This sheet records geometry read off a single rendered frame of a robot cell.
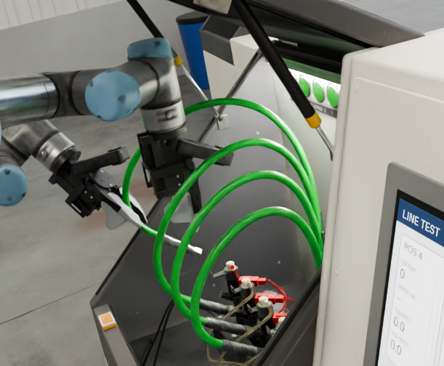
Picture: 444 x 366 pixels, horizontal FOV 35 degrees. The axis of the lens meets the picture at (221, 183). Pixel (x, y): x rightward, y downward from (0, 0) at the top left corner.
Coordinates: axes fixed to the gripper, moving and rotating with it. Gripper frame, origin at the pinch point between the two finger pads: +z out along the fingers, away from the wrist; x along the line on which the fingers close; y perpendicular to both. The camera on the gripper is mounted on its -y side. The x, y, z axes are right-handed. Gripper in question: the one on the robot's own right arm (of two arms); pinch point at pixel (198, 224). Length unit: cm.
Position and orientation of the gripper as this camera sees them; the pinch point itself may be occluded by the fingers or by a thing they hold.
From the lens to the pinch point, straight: 131.1
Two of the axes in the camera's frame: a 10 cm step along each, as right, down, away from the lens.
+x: 3.5, 2.8, -8.9
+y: -9.2, 2.8, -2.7
